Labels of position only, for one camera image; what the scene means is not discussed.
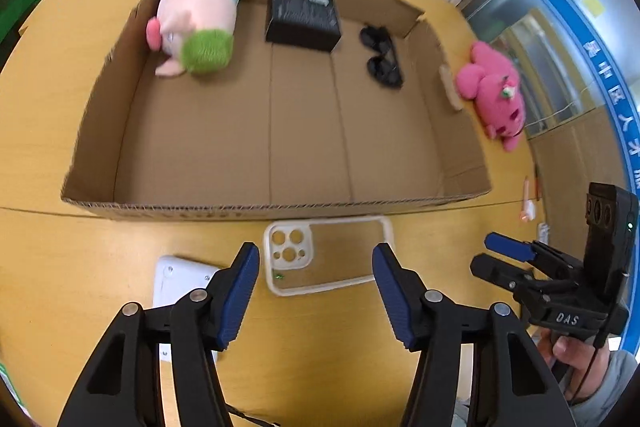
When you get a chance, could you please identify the green cloth covered table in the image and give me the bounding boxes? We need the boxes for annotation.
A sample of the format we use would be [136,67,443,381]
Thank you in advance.
[0,0,41,41]

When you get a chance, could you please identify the person right hand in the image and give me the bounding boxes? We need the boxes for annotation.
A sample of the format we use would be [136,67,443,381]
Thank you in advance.
[537,329,611,402]

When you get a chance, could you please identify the grey sleeved forearm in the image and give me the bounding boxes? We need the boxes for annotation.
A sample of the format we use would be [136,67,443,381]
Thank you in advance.
[572,351,638,427]

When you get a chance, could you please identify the pink bear plush toy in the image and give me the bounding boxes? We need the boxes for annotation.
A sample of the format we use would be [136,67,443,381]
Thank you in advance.
[454,41,526,152]

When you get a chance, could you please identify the clear beige phone case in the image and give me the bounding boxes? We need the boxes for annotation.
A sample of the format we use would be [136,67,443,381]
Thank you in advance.
[262,216,394,297]

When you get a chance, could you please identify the pink pen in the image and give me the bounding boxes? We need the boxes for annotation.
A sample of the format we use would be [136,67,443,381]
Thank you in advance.
[521,178,529,211]

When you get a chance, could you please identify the black product box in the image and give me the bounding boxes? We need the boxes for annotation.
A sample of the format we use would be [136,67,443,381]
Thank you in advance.
[265,0,342,53]

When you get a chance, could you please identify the white pink thermometer device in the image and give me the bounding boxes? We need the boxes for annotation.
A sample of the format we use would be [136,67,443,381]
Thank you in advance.
[537,222,550,245]

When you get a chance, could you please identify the white power bank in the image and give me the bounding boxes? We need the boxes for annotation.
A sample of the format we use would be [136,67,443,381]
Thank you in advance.
[150,255,222,364]

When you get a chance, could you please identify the pig plush toy teal shirt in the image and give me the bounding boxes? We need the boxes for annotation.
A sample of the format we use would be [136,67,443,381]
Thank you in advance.
[145,0,240,77]

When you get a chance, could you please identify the black camera box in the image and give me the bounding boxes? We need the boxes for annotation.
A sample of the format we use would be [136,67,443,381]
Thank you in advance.
[580,182,639,308]

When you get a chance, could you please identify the black sunglasses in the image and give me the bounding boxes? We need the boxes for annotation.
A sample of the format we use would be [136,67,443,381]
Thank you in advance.
[359,25,404,90]

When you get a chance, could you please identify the white earbud case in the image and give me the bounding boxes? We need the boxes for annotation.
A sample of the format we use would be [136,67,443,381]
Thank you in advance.
[521,199,536,221]

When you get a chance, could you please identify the brown cardboard box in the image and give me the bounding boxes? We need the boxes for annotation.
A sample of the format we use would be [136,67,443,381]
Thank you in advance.
[61,0,491,220]

